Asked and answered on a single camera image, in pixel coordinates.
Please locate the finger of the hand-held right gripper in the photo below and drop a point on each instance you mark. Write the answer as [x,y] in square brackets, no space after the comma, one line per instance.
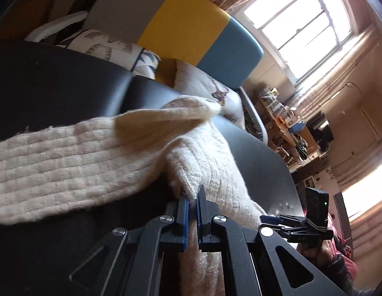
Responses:
[271,219]
[292,233]

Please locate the blue kettle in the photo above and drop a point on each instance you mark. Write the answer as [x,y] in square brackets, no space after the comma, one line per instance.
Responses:
[298,128]

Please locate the wooden desk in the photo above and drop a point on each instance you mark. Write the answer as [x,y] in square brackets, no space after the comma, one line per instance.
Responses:
[280,135]

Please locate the black monitor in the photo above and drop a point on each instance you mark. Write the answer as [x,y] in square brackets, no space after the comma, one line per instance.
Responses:
[320,129]

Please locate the metal floor lamp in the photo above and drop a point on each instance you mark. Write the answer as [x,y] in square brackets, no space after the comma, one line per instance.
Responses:
[354,86]

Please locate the grey yellow blue sofa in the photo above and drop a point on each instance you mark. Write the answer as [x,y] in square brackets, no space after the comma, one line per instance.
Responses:
[184,15]

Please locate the pink bedding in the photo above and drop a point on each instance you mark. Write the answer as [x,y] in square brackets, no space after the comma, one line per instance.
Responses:
[350,266]

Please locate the white cabinet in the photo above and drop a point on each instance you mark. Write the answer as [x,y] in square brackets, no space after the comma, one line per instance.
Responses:
[320,177]

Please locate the large window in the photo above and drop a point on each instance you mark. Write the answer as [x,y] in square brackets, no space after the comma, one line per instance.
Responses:
[299,21]

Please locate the person's right hand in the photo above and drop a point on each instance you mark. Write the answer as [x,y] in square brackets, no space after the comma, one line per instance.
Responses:
[322,254]

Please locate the person's right forearm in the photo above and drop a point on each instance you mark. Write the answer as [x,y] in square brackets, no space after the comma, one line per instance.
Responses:
[336,276]

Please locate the cream knit sweater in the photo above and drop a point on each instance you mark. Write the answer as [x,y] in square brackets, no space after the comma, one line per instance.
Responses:
[86,163]

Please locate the geometric print pillow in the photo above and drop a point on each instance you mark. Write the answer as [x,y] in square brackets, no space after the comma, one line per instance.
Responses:
[110,49]

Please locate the dark bed frame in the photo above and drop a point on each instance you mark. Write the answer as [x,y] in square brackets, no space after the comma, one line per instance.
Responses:
[342,215]

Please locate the deer print pillow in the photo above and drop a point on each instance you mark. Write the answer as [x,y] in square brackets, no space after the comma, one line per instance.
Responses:
[206,89]

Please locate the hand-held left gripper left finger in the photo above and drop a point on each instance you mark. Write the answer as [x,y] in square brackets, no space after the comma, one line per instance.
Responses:
[185,222]

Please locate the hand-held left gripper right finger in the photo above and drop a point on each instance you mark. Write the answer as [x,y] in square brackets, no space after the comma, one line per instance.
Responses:
[199,222]

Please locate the small bright window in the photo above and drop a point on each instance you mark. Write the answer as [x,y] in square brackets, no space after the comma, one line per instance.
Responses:
[368,197]

